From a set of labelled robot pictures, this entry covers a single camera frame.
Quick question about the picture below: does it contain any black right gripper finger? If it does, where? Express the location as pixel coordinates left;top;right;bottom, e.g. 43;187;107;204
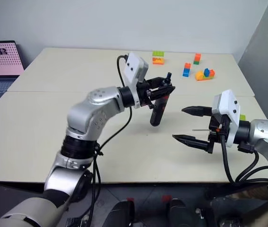
172;134;210;152
181;105;213;117

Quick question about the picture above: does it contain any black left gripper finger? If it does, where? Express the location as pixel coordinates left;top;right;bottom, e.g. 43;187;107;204
151;77;172;87
149;85;176;99

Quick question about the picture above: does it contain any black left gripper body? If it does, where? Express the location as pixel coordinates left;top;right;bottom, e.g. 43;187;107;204
137;77;160;111

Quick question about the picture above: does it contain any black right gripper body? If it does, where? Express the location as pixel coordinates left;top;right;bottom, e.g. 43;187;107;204
207;113;231;154

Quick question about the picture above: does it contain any orange and blue block stack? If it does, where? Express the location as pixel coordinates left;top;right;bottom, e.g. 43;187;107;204
182;62;191;78

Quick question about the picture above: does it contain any yellow blue green block cluster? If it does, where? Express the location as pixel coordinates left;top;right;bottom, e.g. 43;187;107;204
195;68;216;81

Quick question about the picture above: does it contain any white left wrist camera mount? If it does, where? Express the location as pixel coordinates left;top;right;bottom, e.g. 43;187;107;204
124;52;149;109

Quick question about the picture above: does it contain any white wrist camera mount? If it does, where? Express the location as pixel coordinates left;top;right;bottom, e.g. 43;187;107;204
124;52;149;109
211;89;241;148

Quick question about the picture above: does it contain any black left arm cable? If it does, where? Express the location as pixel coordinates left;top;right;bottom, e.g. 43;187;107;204
86;54;133;227

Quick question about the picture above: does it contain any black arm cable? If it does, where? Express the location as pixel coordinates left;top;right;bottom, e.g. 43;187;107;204
220;122;268;187
86;54;133;227

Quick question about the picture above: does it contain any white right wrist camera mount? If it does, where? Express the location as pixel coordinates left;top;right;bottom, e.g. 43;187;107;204
211;89;241;148

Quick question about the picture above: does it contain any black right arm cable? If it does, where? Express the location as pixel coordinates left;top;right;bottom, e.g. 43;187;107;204
220;122;268;187

